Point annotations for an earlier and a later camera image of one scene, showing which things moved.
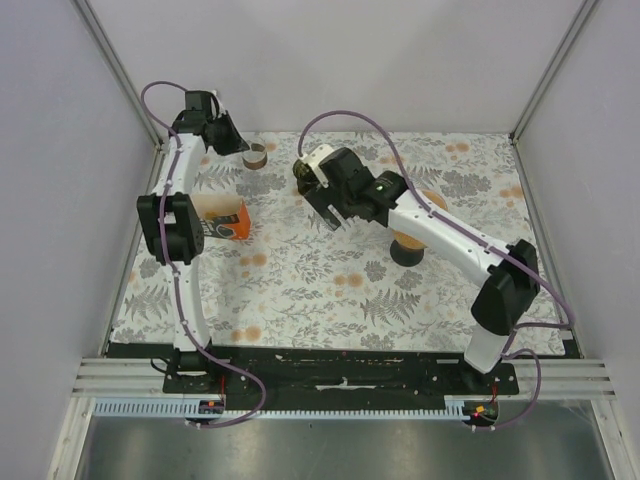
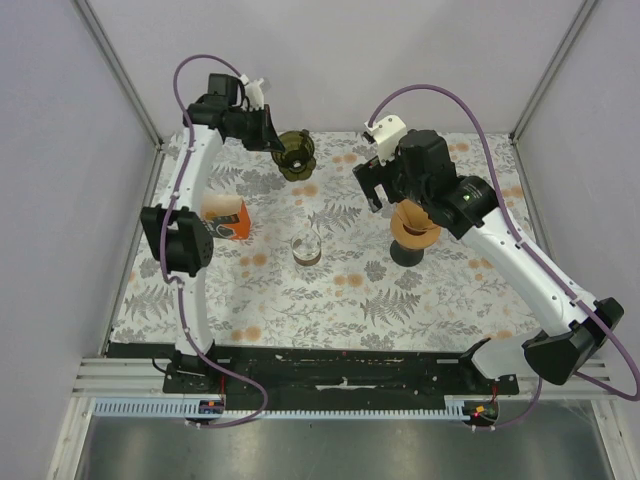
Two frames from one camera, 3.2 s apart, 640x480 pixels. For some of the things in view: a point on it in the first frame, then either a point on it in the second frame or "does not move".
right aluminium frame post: x=554 y=65 does not move
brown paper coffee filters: x=213 y=205 does not move
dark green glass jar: x=305 y=175 to x=296 y=163
